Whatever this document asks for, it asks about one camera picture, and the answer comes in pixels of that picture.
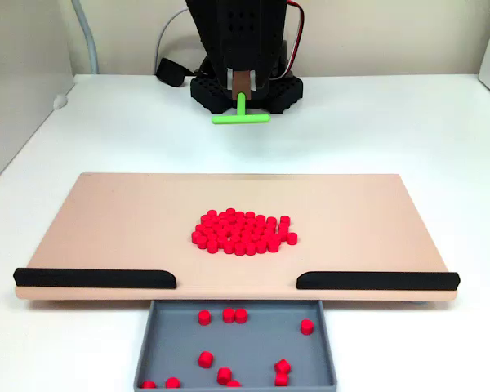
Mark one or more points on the red granule pile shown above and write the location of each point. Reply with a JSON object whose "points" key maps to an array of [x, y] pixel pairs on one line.
{"points": [[245, 232]]}

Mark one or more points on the beige flat board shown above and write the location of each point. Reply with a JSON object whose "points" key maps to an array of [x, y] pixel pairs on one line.
{"points": [[106, 224]]}

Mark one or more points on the red cylindrical granule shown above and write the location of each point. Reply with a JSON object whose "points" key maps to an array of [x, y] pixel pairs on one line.
{"points": [[172, 383], [148, 384], [233, 384], [241, 316], [281, 380], [228, 315], [205, 359], [306, 327], [204, 317], [282, 366], [224, 376]]}

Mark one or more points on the grey shallow tray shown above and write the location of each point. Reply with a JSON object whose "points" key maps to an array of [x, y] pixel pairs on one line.
{"points": [[249, 347]]}

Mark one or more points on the black edge rail strip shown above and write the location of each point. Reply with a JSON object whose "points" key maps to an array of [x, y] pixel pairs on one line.
{"points": [[94, 278], [375, 281]]}

